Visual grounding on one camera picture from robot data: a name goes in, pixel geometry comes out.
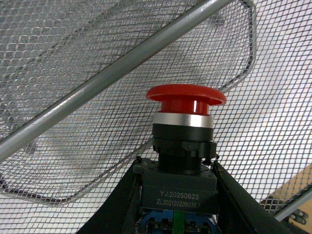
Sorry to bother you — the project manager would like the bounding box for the red emergency stop button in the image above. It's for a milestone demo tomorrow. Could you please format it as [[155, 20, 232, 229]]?
[[134, 84, 226, 234]]

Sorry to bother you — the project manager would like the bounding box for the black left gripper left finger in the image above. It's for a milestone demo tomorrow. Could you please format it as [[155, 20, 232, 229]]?
[[77, 157, 142, 234]]

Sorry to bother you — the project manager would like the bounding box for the silver mesh wire rack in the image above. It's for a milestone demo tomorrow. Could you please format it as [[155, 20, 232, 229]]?
[[0, 0, 312, 234]]

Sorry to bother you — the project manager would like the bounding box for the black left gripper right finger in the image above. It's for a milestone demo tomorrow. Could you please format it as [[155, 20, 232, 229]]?
[[212, 161, 291, 234]]

